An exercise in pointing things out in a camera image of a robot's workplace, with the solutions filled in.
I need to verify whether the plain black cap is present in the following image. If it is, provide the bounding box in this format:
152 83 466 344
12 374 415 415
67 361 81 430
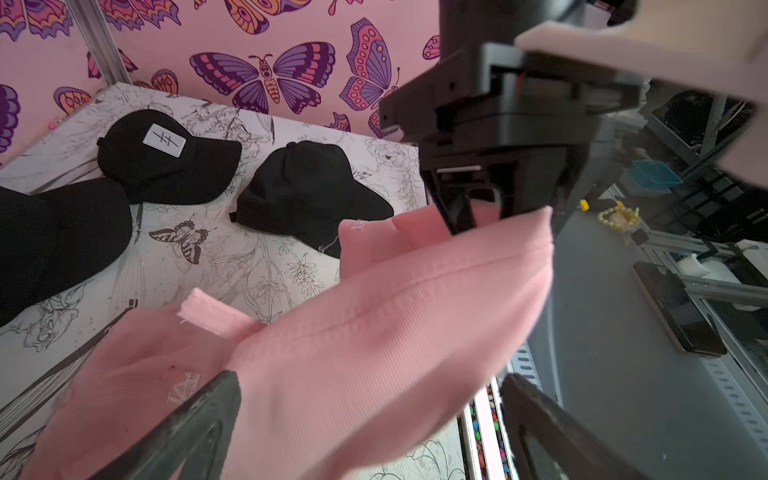
1 178 133 325
230 141 394 259

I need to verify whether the plain black cap front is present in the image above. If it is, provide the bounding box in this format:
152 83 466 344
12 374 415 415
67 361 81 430
230 141 394 259

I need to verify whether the black smartphone on bench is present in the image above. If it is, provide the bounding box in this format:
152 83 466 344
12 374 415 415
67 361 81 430
632 261 728 358

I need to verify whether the black cap with white patch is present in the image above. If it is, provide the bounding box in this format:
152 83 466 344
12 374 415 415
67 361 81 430
97 109 242 205

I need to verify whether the pink cap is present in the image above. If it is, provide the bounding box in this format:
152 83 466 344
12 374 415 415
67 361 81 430
222 202 554 479
21 289 264 479

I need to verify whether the cream bead bracelet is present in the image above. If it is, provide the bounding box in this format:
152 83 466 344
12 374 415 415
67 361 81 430
596 203 642 234

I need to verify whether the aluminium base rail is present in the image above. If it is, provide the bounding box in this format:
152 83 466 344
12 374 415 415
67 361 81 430
458 342 541 480

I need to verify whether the aluminium corner post right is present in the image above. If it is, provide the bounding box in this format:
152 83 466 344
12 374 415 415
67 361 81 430
66 0 132 85

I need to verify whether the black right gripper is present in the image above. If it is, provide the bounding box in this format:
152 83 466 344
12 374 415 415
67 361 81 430
379 43 642 234

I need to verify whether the teal plastic tray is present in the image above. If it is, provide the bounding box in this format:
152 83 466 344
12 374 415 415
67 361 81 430
628 160 683 190

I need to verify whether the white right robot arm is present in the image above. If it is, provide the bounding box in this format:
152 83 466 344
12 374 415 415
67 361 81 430
379 1 641 234

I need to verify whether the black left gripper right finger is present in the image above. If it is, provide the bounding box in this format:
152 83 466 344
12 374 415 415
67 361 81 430
500 373 646 479

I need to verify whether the plain black cap back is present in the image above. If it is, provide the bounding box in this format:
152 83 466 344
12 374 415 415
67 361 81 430
1 178 133 325

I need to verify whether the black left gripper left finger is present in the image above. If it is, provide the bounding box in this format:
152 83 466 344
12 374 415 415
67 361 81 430
92 371 242 479

